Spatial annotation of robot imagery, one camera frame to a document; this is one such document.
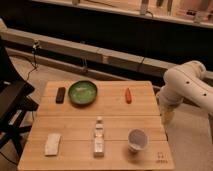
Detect white sponge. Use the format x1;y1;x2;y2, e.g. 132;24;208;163
44;133;61;156

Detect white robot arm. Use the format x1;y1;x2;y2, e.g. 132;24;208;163
157;61;213;124

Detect clear plastic bottle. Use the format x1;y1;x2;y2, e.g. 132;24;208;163
93;117;104;157

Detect green bowl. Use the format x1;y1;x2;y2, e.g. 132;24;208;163
68;80;98;106

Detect wooden table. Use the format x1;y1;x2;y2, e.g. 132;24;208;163
18;81;174;171

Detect black rectangular block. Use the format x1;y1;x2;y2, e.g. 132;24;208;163
56;87;65;104

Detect black chair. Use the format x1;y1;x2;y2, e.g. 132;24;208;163
0;37;38;156

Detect black cable on wall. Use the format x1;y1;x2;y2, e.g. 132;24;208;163
25;40;41;82

